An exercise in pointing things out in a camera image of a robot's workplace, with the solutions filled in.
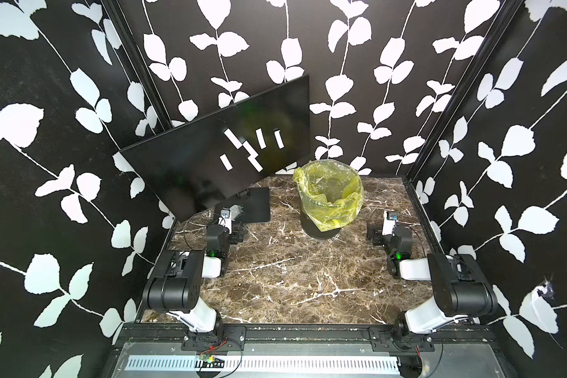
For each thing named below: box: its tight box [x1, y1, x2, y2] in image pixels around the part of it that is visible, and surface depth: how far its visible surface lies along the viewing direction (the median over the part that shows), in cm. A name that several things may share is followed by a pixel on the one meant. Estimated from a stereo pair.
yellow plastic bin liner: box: [292, 159, 365, 233], surface depth 84 cm
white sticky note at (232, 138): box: [223, 127, 243, 150], surface depth 74 cm
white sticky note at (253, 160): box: [245, 149, 264, 174], surface depth 87 cm
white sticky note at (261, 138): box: [255, 127, 267, 150], surface depth 82 cm
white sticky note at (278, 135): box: [274, 129, 286, 150], surface depth 87 cm
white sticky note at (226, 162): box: [218, 152, 234, 172], surface depth 81 cm
